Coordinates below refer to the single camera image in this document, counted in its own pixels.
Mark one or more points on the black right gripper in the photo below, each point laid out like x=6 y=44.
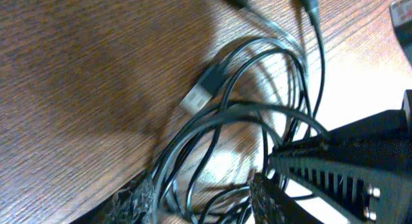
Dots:
x=367 y=180

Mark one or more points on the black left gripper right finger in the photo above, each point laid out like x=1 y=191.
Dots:
x=270 y=205

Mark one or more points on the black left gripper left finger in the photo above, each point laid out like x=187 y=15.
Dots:
x=131 y=204

